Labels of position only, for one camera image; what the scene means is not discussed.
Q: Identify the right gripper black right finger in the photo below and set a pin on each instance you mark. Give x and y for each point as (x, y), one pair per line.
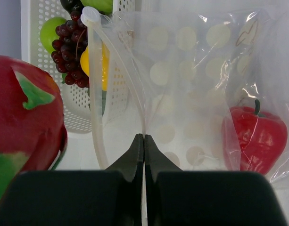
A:
(206, 198)

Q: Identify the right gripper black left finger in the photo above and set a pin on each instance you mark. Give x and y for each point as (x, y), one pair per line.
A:
(110, 197)

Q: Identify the red bell pepper toy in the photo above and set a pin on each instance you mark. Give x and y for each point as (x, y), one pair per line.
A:
(252, 140)

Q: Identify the red dragon fruit toy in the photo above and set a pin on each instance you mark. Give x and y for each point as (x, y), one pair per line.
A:
(32, 129)

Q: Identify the clear zip top bag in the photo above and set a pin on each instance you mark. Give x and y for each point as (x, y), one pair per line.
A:
(185, 70)

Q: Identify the yellow bell pepper toy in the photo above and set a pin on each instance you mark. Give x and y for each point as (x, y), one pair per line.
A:
(84, 62)

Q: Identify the dark red grape bunch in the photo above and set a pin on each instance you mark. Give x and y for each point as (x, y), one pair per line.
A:
(68, 49)

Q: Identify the white perforated plastic basket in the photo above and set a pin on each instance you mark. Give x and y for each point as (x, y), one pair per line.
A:
(119, 113)

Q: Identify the green apple toy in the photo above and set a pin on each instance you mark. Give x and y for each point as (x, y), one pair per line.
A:
(48, 32)

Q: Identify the green cabbage toy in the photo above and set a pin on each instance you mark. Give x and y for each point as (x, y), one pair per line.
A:
(103, 6)

